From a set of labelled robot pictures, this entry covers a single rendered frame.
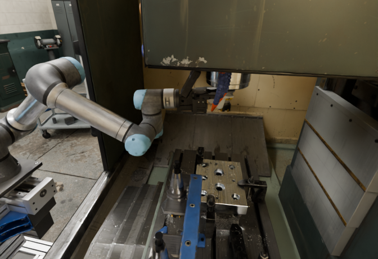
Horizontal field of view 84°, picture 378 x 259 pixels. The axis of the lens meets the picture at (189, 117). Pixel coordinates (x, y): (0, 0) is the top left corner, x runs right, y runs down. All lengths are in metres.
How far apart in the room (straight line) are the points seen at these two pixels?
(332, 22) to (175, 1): 0.28
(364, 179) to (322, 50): 0.49
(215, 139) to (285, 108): 0.68
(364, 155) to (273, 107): 1.23
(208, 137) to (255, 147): 0.39
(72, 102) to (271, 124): 1.69
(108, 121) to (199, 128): 1.22
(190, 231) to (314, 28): 0.51
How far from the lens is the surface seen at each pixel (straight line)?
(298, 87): 1.99
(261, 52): 0.44
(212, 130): 1.84
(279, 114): 2.04
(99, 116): 0.74
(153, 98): 0.77
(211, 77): 0.73
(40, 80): 0.82
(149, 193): 1.37
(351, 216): 0.93
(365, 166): 0.85
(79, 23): 1.12
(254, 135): 1.88
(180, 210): 0.63
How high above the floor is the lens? 1.71
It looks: 27 degrees down
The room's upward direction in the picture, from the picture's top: 2 degrees clockwise
